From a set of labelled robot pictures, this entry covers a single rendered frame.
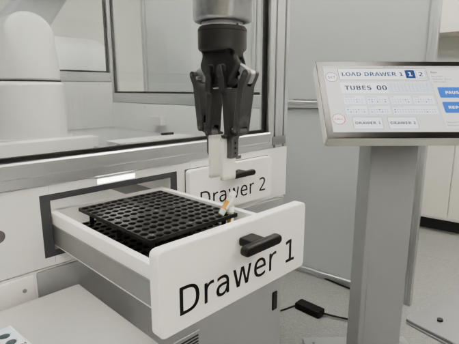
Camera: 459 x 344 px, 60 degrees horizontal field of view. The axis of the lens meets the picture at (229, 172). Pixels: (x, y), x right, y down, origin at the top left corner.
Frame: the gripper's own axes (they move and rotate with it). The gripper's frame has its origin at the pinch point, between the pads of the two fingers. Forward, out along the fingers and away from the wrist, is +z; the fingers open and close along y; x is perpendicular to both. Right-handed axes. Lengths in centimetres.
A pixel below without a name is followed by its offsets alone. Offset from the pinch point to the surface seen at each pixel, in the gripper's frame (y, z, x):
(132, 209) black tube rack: 13.4, 10.0, 8.9
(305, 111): 84, 2, -149
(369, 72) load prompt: 17, -16, -86
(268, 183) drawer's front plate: 21.0, 14.7, -38.2
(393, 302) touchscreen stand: 4, 65, -91
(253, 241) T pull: -13.3, 8.7, 7.2
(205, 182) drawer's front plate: 21.1, 10.4, -15.2
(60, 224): 20.1, 11.9, 18.9
